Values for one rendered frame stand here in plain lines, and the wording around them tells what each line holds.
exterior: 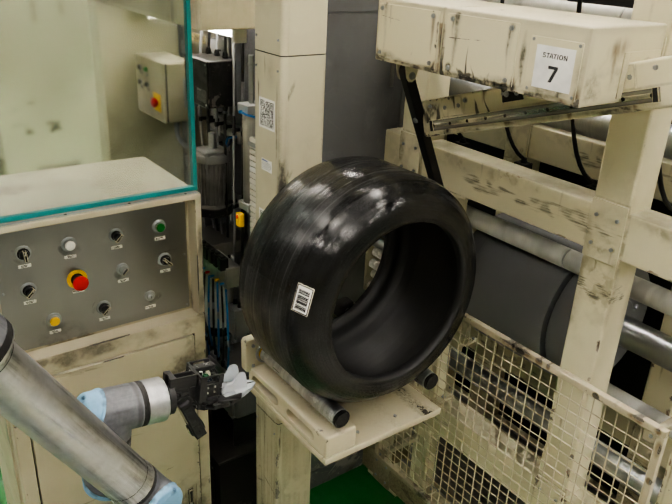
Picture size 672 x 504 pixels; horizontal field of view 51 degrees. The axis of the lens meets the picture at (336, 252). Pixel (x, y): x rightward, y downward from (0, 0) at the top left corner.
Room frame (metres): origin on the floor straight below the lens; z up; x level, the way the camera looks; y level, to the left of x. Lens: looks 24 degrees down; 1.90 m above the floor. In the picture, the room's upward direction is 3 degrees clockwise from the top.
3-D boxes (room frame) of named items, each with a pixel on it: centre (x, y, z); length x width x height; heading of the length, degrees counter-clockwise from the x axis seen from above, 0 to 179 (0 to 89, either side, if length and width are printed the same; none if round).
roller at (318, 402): (1.46, 0.07, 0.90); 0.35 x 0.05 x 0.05; 37
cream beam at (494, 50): (1.62, -0.35, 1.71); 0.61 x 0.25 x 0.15; 37
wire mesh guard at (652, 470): (1.56, -0.44, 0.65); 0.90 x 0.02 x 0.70; 37
